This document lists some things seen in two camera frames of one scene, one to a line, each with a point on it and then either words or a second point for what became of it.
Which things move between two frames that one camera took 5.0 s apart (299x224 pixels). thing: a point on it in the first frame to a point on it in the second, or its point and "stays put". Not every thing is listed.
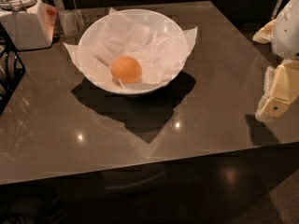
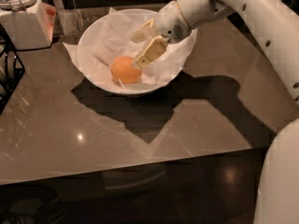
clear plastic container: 71,21 stays put
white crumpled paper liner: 160,55 stays put
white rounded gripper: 287,32 to 169,23
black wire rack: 11,67 stays put
